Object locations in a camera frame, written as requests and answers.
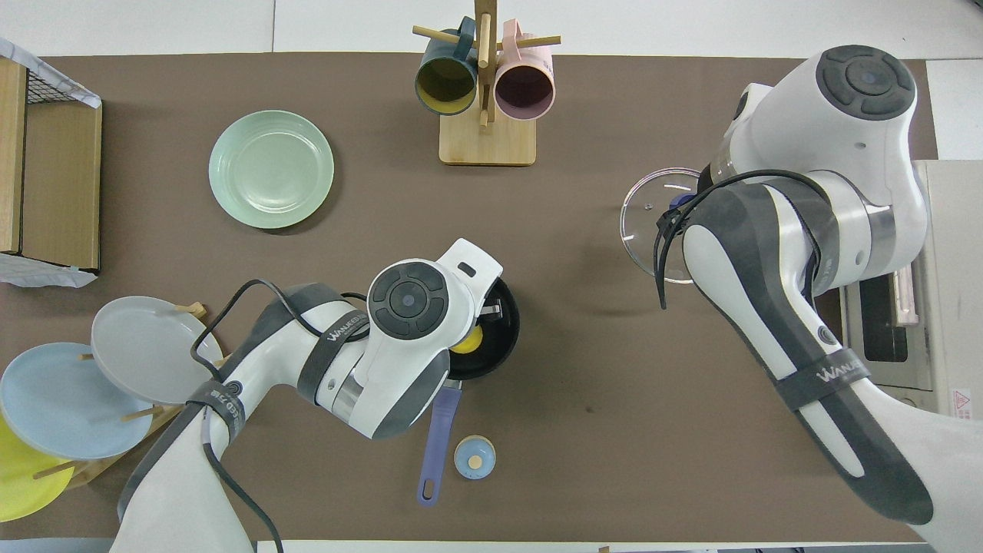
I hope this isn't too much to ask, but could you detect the glass lid with blue knob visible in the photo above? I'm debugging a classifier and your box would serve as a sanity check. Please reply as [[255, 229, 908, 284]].
[[620, 167, 703, 286]]

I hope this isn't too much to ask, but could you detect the light green plate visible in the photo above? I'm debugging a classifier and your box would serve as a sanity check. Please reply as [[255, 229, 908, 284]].
[[208, 110, 336, 230]]

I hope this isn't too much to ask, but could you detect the grey plate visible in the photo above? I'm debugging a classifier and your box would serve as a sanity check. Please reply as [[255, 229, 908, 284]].
[[91, 296, 224, 406]]

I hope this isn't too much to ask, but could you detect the wooden plate rack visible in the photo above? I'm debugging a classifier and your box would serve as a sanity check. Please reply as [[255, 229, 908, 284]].
[[31, 302, 231, 490]]

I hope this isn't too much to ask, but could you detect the light blue plate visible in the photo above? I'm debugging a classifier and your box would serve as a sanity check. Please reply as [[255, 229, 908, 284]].
[[0, 342, 154, 461]]

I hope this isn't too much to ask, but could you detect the yellow plate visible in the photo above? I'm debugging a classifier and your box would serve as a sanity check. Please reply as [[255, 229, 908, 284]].
[[0, 415, 76, 523]]

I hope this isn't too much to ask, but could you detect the brown table mat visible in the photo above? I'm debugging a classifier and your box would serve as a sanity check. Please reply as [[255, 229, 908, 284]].
[[0, 52, 939, 542]]

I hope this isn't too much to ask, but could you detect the dark blue saucepan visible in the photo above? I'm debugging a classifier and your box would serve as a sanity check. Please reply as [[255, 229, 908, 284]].
[[417, 276, 521, 507]]

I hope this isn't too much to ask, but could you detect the wooden mug tree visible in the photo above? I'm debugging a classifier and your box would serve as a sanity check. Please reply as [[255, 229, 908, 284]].
[[412, 0, 562, 167]]

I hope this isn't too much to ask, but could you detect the pink ribbed mug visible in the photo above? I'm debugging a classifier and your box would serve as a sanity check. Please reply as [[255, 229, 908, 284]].
[[494, 19, 556, 121]]

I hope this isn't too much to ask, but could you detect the teal mug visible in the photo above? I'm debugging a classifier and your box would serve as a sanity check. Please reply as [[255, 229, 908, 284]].
[[415, 17, 479, 117]]

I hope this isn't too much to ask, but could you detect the dark wooden board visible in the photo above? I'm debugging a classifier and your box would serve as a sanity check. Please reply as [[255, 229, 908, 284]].
[[19, 100, 102, 271]]

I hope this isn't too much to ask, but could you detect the white crumpled paper sheet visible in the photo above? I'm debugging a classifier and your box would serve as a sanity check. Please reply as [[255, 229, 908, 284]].
[[0, 252, 99, 289]]

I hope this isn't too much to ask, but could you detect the cream toaster oven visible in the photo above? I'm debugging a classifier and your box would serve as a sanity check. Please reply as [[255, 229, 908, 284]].
[[841, 160, 983, 419]]

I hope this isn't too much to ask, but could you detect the white patterned cloth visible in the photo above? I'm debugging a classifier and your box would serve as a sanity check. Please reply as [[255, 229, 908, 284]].
[[0, 37, 102, 108]]

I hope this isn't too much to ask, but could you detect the light wooden board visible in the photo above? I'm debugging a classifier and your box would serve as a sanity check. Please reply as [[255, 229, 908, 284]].
[[0, 58, 29, 254]]

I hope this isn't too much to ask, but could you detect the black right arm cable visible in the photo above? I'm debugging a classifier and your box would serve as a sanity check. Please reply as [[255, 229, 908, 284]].
[[653, 171, 826, 310]]

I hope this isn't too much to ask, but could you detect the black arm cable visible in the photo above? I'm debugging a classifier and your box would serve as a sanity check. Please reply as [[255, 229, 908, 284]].
[[653, 171, 826, 310], [190, 279, 369, 553]]

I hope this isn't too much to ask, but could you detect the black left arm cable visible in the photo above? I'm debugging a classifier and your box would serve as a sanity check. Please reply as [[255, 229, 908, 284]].
[[190, 279, 369, 553]]

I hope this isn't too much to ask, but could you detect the black wire basket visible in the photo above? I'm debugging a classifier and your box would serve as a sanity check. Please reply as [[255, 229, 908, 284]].
[[23, 65, 62, 106]]

